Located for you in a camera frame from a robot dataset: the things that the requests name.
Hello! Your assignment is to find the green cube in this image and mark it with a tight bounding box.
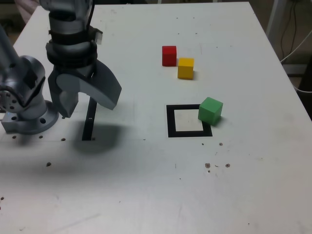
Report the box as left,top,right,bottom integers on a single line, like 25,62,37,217
197,97,224,127

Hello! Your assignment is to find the white cable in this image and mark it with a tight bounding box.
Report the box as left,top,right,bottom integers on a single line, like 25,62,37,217
280,30,312,64
292,84,312,94

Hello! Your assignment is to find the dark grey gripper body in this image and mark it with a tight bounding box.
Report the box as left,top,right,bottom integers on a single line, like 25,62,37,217
52,60,98,77

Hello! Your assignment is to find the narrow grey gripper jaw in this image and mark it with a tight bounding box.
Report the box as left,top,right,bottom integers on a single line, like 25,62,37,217
48,69,79,118

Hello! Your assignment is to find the black tape square outline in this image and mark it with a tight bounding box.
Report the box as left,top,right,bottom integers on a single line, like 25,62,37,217
166,104,213,138

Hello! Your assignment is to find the black floor object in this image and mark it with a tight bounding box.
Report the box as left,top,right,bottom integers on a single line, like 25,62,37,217
0,19,24,35

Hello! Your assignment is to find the black box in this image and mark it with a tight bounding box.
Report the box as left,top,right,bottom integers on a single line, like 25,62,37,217
297,63,312,122

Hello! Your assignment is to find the pale pink cloth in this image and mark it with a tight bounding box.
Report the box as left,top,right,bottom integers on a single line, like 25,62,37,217
14,0,41,25

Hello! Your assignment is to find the red cube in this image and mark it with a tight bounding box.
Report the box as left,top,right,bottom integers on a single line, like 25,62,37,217
162,45,177,67

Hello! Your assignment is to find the black tape strip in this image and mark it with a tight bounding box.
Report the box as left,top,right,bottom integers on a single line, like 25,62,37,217
81,96,98,141

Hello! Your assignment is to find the yellow cube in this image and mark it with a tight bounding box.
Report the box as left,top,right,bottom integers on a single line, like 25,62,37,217
177,57,195,80

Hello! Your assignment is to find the white metal post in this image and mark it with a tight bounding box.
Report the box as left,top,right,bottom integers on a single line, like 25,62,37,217
265,0,287,49

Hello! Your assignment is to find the thin black hanging cable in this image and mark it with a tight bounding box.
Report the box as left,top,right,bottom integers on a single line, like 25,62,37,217
280,0,297,60

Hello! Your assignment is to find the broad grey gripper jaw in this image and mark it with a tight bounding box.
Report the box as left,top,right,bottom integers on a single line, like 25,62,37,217
57,59,123,111

